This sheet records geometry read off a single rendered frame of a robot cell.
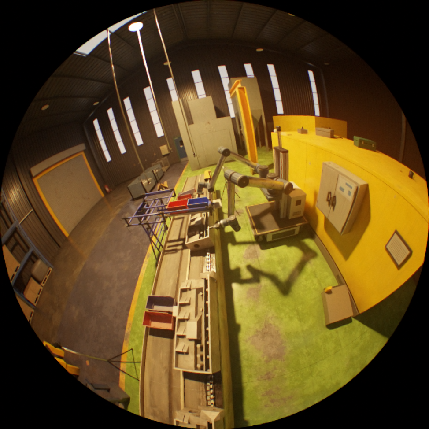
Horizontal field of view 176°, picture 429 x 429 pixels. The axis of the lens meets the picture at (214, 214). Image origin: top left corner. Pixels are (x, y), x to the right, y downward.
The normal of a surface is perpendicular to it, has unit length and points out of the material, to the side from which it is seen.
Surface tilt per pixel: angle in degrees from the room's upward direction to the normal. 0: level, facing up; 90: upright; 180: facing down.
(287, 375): 0
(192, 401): 0
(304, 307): 0
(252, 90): 90
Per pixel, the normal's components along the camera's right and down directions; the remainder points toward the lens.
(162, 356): -0.22, -0.78
